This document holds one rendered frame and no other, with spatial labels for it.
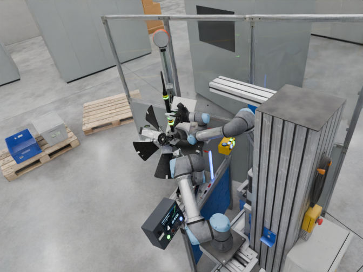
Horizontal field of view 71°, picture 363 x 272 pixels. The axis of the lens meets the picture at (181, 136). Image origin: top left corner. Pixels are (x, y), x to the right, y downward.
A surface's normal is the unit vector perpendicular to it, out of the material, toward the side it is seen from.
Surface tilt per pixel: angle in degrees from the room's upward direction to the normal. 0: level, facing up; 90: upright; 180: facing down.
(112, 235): 1
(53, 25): 90
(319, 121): 0
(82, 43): 90
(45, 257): 0
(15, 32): 90
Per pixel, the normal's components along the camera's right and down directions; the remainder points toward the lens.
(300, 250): -0.15, -0.77
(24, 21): 0.53, 0.46
